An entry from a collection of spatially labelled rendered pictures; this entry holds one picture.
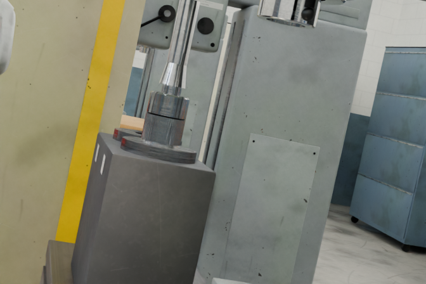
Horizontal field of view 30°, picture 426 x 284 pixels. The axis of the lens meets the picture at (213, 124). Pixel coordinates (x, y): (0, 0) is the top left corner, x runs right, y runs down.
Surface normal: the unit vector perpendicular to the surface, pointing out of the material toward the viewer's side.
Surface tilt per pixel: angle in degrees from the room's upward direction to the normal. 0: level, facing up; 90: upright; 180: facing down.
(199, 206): 90
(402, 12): 90
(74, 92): 90
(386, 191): 90
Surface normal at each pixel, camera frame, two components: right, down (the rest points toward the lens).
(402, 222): -0.95, -0.19
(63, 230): 0.22, 0.10
